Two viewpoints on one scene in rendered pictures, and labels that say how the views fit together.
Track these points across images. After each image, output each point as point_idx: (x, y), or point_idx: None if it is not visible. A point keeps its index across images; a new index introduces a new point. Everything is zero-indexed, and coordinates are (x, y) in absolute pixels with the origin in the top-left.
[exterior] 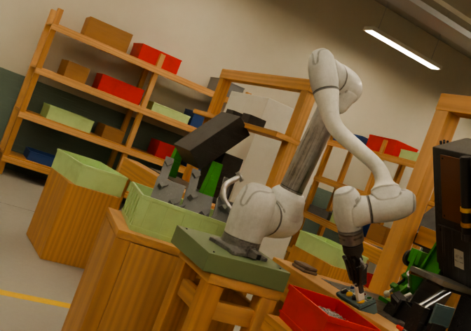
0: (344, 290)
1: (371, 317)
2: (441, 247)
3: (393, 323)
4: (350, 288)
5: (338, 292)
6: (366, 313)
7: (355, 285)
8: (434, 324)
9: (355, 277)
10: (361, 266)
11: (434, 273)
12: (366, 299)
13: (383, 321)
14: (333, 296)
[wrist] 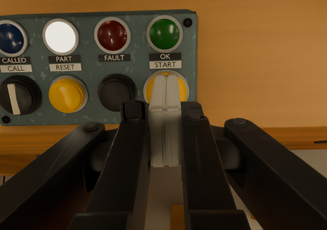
0: (28, 104)
1: (272, 106)
2: None
3: None
4: (9, 53)
5: (13, 119)
6: (212, 89)
7: (181, 180)
8: None
9: (146, 180)
10: None
11: None
12: (167, 57)
13: (286, 53)
14: (16, 135)
